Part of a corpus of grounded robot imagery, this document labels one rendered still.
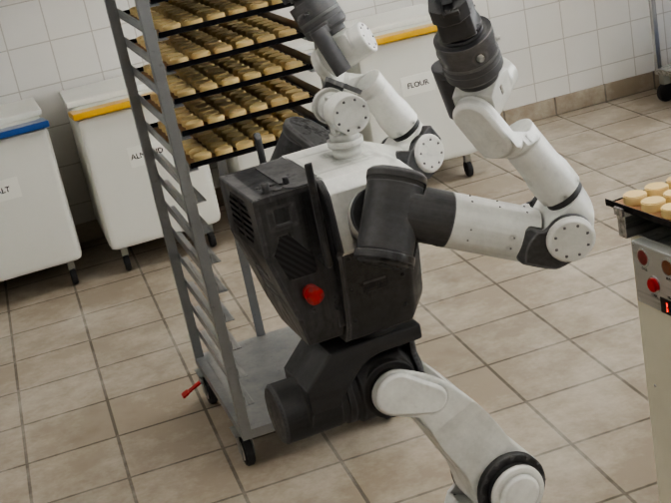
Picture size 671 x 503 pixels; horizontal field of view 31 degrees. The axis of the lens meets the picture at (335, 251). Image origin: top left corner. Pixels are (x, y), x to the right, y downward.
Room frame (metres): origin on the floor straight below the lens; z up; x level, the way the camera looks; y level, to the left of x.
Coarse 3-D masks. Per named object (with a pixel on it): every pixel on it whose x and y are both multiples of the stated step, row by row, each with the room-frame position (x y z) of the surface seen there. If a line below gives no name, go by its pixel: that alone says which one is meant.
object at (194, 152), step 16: (288, 112) 3.54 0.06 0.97; (160, 128) 3.74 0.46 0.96; (224, 128) 3.50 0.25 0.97; (240, 128) 3.51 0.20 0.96; (256, 128) 3.42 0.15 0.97; (272, 128) 3.41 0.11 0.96; (192, 144) 3.39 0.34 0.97; (208, 144) 3.37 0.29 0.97; (224, 144) 3.31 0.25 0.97; (240, 144) 3.28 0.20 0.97; (192, 160) 3.29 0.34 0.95
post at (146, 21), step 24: (144, 0) 3.18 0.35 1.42; (144, 24) 3.18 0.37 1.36; (168, 96) 3.18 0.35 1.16; (168, 120) 3.18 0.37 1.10; (192, 192) 3.18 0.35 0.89; (192, 216) 3.18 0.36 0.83; (216, 288) 3.18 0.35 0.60; (216, 312) 3.18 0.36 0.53; (240, 384) 3.18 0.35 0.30; (240, 408) 3.18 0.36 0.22; (240, 432) 3.20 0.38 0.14
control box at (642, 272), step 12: (636, 240) 2.35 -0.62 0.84; (648, 240) 2.34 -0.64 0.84; (636, 252) 2.34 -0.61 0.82; (648, 252) 2.30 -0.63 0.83; (660, 252) 2.26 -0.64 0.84; (636, 264) 2.34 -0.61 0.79; (648, 264) 2.30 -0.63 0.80; (660, 264) 2.26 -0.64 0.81; (636, 276) 2.35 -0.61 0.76; (648, 276) 2.31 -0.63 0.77; (660, 276) 2.27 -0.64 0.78; (648, 288) 2.31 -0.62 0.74; (660, 288) 2.27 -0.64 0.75; (648, 300) 2.31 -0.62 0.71; (660, 300) 2.27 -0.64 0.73
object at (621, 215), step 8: (616, 208) 2.38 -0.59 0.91; (624, 216) 2.36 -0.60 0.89; (632, 216) 2.37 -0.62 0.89; (624, 224) 2.37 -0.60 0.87; (632, 224) 2.37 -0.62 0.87; (640, 224) 2.38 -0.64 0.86; (648, 224) 2.38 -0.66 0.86; (656, 224) 2.39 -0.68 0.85; (624, 232) 2.37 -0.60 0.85; (632, 232) 2.37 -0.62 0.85; (640, 232) 2.38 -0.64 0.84
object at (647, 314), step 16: (656, 240) 2.33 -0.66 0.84; (640, 304) 2.40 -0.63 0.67; (640, 320) 2.40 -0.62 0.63; (656, 320) 2.34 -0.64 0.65; (656, 336) 2.35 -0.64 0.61; (656, 352) 2.36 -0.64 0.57; (656, 368) 2.36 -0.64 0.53; (656, 384) 2.37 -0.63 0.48; (656, 400) 2.37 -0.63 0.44; (656, 416) 2.38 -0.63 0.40; (656, 432) 2.39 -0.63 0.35; (656, 448) 2.40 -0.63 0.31; (656, 464) 2.40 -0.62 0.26
